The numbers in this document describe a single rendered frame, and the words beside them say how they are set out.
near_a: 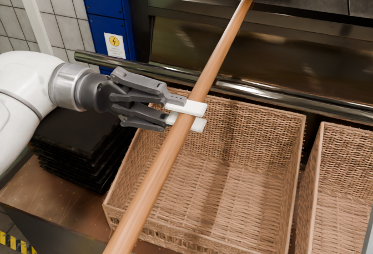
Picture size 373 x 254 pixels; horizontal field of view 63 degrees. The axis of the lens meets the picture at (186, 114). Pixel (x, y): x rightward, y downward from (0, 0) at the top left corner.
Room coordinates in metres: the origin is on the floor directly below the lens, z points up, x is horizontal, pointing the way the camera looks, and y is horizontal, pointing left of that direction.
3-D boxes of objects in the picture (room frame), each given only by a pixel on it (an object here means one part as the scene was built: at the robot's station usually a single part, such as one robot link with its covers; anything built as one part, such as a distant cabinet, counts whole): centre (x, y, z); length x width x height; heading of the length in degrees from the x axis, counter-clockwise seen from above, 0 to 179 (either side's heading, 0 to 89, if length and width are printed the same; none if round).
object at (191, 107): (0.41, 0.00, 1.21); 0.07 x 0.03 x 0.01; 71
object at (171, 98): (0.42, 0.03, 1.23); 0.05 x 0.01 x 0.03; 71
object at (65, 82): (0.48, 0.22, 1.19); 0.09 x 0.06 x 0.09; 160
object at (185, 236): (0.63, -0.08, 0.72); 0.56 x 0.49 x 0.28; 72
